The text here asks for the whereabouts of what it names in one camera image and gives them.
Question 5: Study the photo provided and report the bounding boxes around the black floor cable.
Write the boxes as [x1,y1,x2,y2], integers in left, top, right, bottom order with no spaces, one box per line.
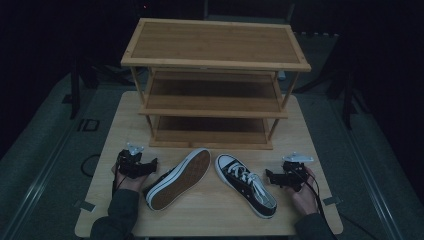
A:
[339,212,378,240]

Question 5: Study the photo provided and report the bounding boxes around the black metal stand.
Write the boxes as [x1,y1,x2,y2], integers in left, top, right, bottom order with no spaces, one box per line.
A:
[69,56,83,121]

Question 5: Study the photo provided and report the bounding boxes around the person's left hand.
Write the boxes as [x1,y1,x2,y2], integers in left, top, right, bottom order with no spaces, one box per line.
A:
[111,163,150,194]

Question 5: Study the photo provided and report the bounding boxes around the person's right hand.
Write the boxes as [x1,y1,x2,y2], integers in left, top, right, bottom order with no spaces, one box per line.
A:
[287,166,320,216]

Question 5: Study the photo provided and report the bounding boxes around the metal floor rail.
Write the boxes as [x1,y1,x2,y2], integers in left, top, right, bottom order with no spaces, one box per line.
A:
[0,96,88,240]
[328,98,406,240]

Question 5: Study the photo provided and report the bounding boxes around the black canvas sneaker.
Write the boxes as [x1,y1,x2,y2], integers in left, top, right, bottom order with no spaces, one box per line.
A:
[143,147,213,212]
[214,153,278,220]

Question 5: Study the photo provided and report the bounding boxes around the grey tape strip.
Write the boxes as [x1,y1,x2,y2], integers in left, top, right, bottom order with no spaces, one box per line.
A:
[73,199,97,213]
[322,195,343,207]

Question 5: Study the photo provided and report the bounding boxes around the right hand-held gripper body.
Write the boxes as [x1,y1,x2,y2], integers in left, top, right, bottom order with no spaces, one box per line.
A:
[281,152,315,193]

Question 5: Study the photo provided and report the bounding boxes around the hand-held gripper cable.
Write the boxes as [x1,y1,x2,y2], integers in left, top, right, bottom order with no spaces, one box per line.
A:
[111,159,128,198]
[299,170,338,240]

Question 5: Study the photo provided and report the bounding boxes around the black cable loop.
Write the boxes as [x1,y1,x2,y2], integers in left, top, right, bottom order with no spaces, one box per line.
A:
[80,153,101,178]

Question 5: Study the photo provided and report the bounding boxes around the right hand-held gripper cable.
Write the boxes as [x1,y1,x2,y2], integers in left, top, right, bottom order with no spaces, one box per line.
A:
[299,170,338,240]

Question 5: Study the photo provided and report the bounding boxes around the wooden three-tier shoe rack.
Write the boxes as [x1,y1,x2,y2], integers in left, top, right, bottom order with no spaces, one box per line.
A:
[120,17,312,151]

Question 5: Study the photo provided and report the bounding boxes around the left hand-held gripper cable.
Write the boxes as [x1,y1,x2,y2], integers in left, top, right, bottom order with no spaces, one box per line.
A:
[111,159,128,198]

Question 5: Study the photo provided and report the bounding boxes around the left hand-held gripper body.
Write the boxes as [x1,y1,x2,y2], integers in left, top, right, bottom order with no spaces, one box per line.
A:
[115,143,148,180]

